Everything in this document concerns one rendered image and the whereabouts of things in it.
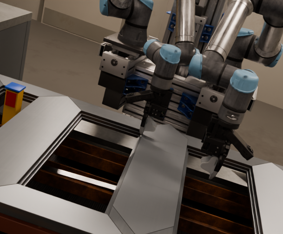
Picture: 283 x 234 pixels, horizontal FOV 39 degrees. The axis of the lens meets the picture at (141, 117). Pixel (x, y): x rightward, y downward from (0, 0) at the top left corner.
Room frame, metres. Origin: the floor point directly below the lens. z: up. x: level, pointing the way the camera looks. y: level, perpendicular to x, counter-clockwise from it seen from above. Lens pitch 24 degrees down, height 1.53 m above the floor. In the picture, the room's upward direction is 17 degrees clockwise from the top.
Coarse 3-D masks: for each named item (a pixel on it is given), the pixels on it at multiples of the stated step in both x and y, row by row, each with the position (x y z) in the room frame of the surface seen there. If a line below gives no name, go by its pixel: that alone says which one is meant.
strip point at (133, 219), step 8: (120, 208) 0.90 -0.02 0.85; (128, 216) 0.88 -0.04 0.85; (136, 216) 0.89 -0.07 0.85; (144, 216) 0.90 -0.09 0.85; (128, 224) 0.85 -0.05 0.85; (136, 224) 0.86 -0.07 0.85; (144, 224) 0.87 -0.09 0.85; (152, 224) 0.88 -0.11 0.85; (160, 224) 0.89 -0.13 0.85; (168, 224) 0.90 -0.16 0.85; (136, 232) 0.83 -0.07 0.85; (144, 232) 0.83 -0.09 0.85; (152, 232) 0.84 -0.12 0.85
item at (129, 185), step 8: (128, 184) 1.03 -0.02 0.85; (136, 184) 1.04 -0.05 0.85; (144, 184) 1.05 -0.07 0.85; (128, 192) 0.99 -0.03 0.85; (136, 192) 1.00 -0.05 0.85; (144, 192) 1.01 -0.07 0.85; (152, 192) 1.02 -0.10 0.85; (160, 192) 1.04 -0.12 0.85; (168, 192) 1.05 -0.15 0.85; (152, 200) 0.98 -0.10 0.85; (160, 200) 1.00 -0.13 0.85; (168, 200) 1.01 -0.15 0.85; (176, 200) 1.02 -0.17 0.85
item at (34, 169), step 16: (0, 96) 1.42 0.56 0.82; (32, 96) 1.45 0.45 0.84; (80, 112) 1.44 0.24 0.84; (112, 128) 1.41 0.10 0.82; (128, 128) 1.43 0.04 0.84; (128, 160) 1.20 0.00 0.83; (224, 160) 1.40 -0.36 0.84; (32, 176) 0.96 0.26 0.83; (256, 192) 1.21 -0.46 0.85; (0, 208) 0.79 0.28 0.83; (16, 208) 0.79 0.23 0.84; (112, 208) 0.89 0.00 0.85; (256, 208) 1.12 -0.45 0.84; (48, 224) 0.78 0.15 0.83; (64, 224) 0.78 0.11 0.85; (176, 224) 0.93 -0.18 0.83; (256, 224) 1.05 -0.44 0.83
